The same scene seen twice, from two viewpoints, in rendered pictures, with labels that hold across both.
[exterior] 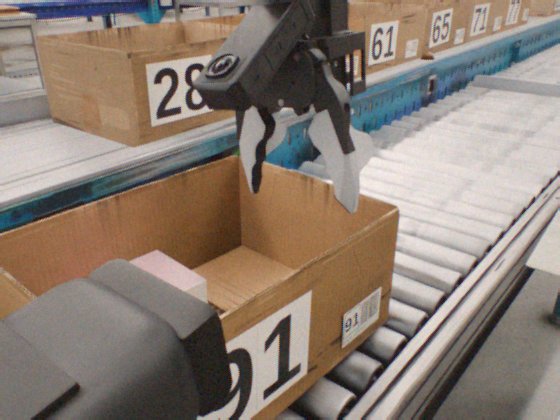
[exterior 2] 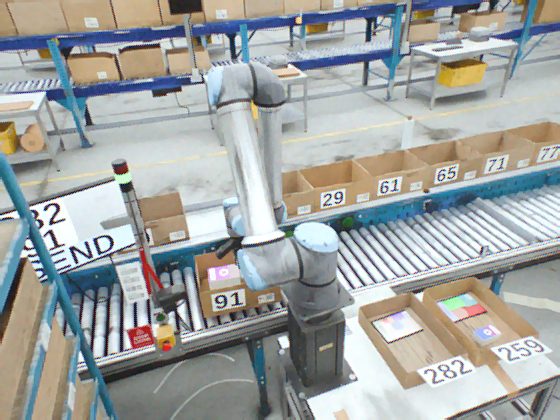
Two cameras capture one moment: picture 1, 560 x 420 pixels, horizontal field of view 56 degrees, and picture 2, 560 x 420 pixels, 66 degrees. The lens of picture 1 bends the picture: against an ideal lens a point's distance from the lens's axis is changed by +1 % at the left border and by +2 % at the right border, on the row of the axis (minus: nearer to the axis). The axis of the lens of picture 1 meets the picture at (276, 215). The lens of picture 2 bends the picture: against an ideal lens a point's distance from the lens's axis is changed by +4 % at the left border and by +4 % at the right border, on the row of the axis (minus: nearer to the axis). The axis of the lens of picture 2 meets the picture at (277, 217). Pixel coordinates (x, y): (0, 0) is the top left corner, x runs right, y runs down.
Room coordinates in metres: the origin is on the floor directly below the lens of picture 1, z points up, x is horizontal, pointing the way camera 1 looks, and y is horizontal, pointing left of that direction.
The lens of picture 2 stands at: (-0.69, -1.06, 2.26)
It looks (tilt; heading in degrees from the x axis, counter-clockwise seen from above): 33 degrees down; 35
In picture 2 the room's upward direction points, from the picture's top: 3 degrees counter-clockwise
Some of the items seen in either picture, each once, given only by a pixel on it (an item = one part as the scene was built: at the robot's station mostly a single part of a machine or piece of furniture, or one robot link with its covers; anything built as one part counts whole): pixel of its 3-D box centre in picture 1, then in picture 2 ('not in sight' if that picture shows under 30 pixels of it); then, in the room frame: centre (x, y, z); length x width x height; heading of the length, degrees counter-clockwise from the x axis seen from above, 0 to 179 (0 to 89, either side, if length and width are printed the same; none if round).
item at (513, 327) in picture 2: not in sight; (475, 317); (0.90, -0.99, 0.80); 0.38 x 0.28 x 0.10; 51
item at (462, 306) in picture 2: not in sight; (459, 307); (0.98, -0.91, 0.76); 0.19 x 0.14 x 0.02; 143
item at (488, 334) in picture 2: not in sight; (486, 335); (0.85, -1.05, 0.78); 0.10 x 0.06 x 0.05; 146
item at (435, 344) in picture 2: not in sight; (408, 336); (0.65, -0.77, 0.80); 0.38 x 0.28 x 0.10; 53
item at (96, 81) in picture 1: (165, 75); (276, 197); (1.14, 0.24, 0.96); 0.39 x 0.29 x 0.17; 142
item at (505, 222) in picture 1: (394, 196); (340, 262); (1.04, -0.26, 0.72); 0.52 x 0.05 x 0.05; 51
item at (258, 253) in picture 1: (207, 285); (236, 278); (0.53, 0.08, 0.83); 0.39 x 0.29 x 0.17; 137
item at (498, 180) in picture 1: (432, 170); (371, 254); (1.19, -0.38, 0.72); 0.52 x 0.05 x 0.05; 51
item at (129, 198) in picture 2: not in sight; (152, 283); (0.10, 0.15, 1.11); 0.12 x 0.05 x 0.88; 141
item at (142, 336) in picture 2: not in sight; (148, 334); (0.03, 0.18, 0.85); 0.16 x 0.01 x 0.13; 141
